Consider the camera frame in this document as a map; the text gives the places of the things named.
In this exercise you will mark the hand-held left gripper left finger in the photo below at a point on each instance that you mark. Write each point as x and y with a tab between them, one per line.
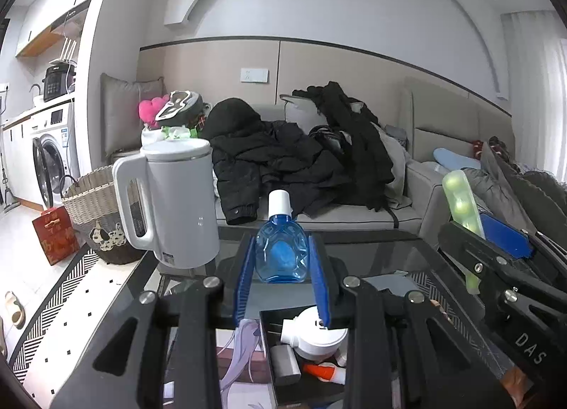
243	276

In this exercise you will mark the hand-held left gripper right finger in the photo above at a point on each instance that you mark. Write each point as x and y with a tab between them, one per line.
319	276

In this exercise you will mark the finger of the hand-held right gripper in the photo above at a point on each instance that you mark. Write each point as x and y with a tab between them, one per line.
478	258
505	232

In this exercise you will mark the blue plastic bottle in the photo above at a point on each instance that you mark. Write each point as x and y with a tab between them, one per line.
281	254

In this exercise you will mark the green translucent tube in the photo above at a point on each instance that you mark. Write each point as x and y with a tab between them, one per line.
460	201

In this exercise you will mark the black box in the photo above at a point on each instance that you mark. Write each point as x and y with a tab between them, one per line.
268	325

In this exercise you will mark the white round container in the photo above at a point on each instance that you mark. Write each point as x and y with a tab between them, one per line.
319	338

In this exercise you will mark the grey rectangular block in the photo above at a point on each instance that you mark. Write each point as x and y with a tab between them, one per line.
285	364

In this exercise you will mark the glue bottle orange cap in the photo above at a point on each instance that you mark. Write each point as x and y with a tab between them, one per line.
325	372

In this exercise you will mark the grey padded jacket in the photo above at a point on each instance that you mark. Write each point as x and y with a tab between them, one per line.
509	187

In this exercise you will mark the black glass coffee table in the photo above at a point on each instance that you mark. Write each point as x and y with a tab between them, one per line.
398	254

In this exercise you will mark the light blue pillow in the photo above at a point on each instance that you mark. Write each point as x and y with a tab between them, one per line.
454	157

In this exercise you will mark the grey sofa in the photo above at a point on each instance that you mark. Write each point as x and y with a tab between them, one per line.
421	187

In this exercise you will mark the white electric kettle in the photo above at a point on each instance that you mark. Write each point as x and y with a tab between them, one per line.
177	201

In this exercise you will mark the black puffer jacket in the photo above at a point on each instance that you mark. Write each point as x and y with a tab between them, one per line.
274	161

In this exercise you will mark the grey garment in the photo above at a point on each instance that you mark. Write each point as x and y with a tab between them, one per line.
396	161

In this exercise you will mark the bed with beige headboard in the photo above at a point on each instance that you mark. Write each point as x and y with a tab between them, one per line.
447	112

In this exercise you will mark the black draped garment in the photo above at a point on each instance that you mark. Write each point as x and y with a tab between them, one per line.
354	148

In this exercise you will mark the white curtain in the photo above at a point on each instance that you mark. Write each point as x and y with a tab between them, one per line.
538	90

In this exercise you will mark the white bag green clip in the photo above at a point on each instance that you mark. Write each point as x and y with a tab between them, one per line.
166	134

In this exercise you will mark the light grey pillow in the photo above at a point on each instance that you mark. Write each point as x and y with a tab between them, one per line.
301	110

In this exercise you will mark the woven laundry basket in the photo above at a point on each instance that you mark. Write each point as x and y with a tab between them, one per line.
88	201

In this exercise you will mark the black white striped rug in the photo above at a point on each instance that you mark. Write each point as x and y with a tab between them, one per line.
71	325

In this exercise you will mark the black white patterned plush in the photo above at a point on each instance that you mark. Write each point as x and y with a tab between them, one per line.
179	106

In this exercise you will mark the pink plush toy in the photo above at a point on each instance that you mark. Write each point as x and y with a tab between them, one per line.
148	112

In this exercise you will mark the red gift bag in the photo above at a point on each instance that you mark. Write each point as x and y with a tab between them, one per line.
55	236

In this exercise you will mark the grey cushion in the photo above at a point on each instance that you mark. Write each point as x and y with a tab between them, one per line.
124	117

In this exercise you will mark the beige slipper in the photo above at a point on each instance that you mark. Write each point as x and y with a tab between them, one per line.
15	309

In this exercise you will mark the white washing machine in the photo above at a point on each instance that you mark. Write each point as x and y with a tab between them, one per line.
57	134

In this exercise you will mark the white kitchen cabinet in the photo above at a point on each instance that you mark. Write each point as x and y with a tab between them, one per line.
17	156

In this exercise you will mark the black pressure cooker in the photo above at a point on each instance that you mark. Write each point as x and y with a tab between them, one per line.
57	83

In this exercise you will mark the kitchen faucet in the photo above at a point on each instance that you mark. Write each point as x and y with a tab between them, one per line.
35	90

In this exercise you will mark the white router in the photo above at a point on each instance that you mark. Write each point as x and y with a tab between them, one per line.
68	52

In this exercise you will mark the range hood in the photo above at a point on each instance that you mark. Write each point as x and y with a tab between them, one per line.
68	15

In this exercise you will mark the white wall socket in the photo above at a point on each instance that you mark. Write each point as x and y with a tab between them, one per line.
254	75

